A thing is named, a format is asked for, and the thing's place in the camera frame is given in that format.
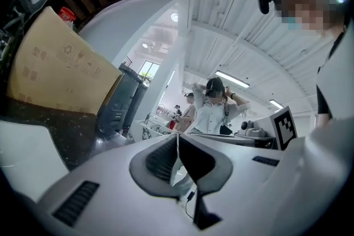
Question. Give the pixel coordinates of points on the large cardboard box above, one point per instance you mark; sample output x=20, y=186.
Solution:
x=61, y=63

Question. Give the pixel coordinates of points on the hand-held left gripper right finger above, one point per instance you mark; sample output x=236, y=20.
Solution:
x=243, y=188

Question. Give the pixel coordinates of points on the white marble-patterned counter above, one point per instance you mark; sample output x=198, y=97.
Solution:
x=143, y=132

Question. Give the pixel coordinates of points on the white rectangular sink basin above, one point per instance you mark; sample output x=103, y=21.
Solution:
x=25, y=154

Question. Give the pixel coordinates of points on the long ceiling light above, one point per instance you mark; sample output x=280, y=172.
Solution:
x=276, y=104
x=232, y=78

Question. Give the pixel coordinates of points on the person's head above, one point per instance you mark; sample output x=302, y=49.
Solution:
x=307, y=0

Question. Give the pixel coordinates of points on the black marble vanity table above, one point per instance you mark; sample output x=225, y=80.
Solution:
x=69, y=130

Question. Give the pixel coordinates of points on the clear jar with red lid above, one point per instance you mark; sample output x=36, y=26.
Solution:
x=67, y=13

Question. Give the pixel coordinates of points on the tall black bin cabinet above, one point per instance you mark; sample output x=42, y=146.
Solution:
x=119, y=107

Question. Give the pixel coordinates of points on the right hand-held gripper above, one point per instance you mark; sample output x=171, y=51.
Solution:
x=286, y=130

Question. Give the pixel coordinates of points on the bright window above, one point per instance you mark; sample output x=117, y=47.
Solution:
x=149, y=72

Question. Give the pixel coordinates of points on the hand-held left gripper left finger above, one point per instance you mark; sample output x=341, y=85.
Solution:
x=110, y=188

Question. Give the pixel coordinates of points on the round ceiling light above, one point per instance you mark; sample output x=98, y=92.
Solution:
x=174, y=17
x=145, y=45

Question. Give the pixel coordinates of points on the person's black shirt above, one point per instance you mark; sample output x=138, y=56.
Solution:
x=323, y=102

